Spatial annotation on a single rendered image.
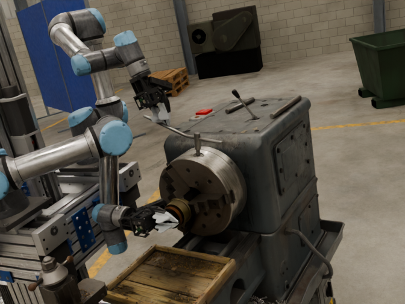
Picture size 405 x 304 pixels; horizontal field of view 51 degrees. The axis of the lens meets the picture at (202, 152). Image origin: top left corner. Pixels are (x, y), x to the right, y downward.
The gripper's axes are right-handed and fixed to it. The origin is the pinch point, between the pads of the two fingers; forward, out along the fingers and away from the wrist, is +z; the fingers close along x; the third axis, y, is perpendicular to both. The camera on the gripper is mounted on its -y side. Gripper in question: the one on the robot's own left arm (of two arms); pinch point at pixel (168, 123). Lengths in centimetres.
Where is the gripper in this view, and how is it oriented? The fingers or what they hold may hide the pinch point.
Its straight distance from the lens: 158.1
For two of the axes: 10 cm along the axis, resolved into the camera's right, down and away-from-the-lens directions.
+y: -5.2, 3.7, -7.7
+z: 4.1, 9.0, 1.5
